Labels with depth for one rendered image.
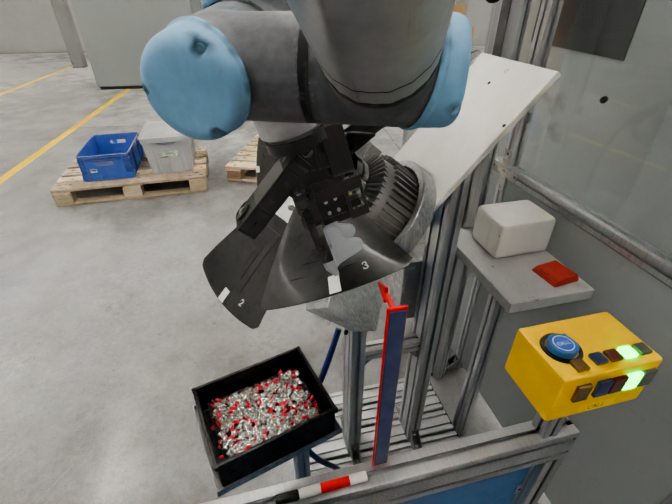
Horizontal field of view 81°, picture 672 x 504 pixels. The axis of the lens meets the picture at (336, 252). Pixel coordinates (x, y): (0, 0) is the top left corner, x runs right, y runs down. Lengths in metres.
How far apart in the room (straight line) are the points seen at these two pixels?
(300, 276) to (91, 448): 1.50
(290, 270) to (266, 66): 0.37
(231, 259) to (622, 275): 0.92
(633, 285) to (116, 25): 7.87
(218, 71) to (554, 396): 0.55
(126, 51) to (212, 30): 7.90
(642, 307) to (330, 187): 0.88
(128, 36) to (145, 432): 7.02
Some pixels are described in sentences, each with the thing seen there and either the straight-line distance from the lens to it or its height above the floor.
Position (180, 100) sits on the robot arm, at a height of 1.43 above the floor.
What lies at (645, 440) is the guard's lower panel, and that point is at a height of 0.58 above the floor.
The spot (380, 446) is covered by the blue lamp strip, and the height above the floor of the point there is 0.92.
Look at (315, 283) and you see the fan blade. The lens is 0.56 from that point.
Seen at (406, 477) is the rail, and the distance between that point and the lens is 0.71.
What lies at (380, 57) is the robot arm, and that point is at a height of 1.47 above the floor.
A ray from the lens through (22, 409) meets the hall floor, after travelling 2.25.
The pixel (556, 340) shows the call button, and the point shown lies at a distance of 0.64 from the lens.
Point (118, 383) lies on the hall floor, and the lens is 2.13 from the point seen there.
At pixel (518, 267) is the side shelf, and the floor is 0.86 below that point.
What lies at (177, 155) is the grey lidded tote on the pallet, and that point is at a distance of 3.70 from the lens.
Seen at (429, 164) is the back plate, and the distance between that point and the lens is 0.94.
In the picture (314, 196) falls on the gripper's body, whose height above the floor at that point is 1.29.
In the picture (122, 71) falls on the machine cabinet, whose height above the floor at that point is 0.29.
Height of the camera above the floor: 1.49
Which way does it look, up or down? 34 degrees down
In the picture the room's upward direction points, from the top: straight up
